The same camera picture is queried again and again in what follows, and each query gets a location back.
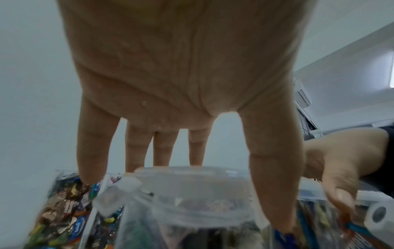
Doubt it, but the small transparent plastic jar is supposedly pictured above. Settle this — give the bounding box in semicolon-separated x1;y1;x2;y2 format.
273;177;373;249
114;204;275;249
23;170;102;249

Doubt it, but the tall transparent plastic jar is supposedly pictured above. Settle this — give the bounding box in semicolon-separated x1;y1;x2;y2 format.
83;175;130;249

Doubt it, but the person's right hand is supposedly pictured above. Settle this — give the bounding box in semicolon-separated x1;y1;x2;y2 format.
302;127;390;216

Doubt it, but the person's left hand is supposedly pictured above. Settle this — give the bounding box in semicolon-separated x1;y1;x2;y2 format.
57;0;318;232

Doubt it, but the white tube light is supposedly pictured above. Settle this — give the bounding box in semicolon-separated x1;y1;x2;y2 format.
388;51;394;89

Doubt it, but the white metal frame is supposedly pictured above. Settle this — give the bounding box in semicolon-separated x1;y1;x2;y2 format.
294;80;324;142

